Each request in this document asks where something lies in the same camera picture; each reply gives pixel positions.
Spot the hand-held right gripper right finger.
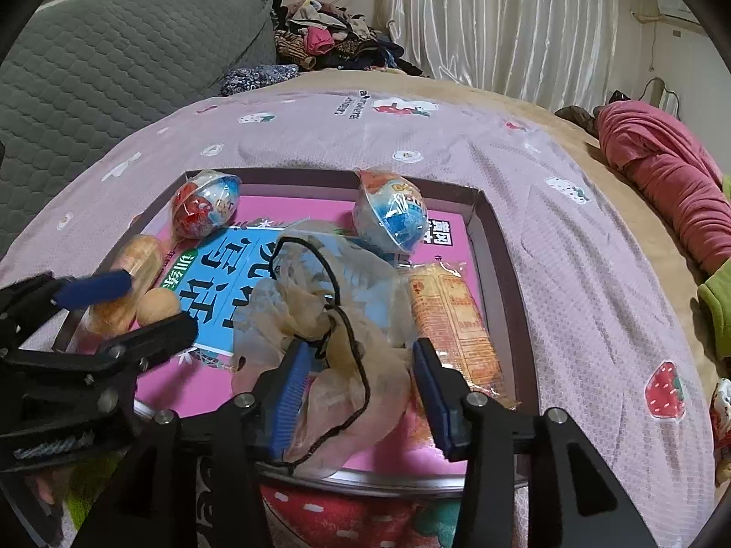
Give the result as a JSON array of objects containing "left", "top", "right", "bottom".
[{"left": 412, "top": 338, "right": 660, "bottom": 548}]

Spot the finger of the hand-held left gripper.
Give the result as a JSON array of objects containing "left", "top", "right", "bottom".
[
  {"left": 0, "top": 269, "right": 134, "bottom": 350},
  {"left": 0, "top": 312, "right": 200, "bottom": 383}
]

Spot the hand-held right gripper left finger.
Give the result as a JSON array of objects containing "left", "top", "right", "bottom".
[{"left": 71, "top": 338, "right": 314, "bottom": 548}]

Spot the beige round ball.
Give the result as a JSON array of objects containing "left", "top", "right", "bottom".
[{"left": 136, "top": 287, "right": 183, "bottom": 330}]

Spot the small orange cake packet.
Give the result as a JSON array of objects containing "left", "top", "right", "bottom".
[{"left": 74, "top": 234, "right": 164, "bottom": 350}]

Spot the large orange cracker packet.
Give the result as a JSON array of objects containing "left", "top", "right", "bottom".
[{"left": 407, "top": 261, "right": 522, "bottom": 412}]

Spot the beige mesh pouch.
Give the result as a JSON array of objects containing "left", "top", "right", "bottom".
[{"left": 231, "top": 220, "right": 421, "bottom": 478}]

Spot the pink and blue shallow box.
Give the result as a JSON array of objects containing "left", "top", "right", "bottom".
[{"left": 54, "top": 168, "right": 541, "bottom": 495}]

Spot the person's left hand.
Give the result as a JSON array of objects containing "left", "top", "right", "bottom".
[{"left": 30, "top": 465, "right": 61, "bottom": 504}]

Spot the pink picture book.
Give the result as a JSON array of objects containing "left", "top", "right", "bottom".
[{"left": 134, "top": 194, "right": 487, "bottom": 481}]

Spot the red toy egg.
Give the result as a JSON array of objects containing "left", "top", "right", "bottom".
[{"left": 171, "top": 169, "right": 242, "bottom": 239}]

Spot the blue toy egg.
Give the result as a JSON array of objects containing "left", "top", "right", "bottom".
[{"left": 352, "top": 167, "right": 431, "bottom": 255}]

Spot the grey quilted headboard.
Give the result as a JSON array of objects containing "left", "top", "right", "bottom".
[{"left": 0, "top": 0, "right": 281, "bottom": 259}]

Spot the blue patterned cloth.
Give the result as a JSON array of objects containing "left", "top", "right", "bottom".
[{"left": 220, "top": 64, "right": 301, "bottom": 97}]

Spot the small doll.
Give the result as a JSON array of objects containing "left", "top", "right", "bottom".
[{"left": 708, "top": 378, "right": 731, "bottom": 487}]

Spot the green cloth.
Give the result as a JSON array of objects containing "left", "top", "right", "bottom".
[{"left": 698, "top": 174, "right": 731, "bottom": 362}]

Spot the brown cloth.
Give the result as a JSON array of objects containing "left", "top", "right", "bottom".
[{"left": 554, "top": 90, "right": 601, "bottom": 138}]

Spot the pink blanket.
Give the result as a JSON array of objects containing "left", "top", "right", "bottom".
[{"left": 594, "top": 100, "right": 731, "bottom": 276}]

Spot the pile of clothes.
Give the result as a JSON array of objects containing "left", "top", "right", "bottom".
[{"left": 271, "top": 0, "right": 424, "bottom": 79}]

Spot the white pleated curtain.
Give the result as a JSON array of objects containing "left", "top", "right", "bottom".
[{"left": 377, "top": 0, "right": 621, "bottom": 107}]

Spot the white air conditioner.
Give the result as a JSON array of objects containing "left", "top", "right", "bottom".
[{"left": 657, "top": 0, "right": 701, "bottom": 25}]

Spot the white bag with handles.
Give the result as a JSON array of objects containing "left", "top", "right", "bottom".
[{"left": 640, "top": 77, "right": 684, "bottom": 119}]

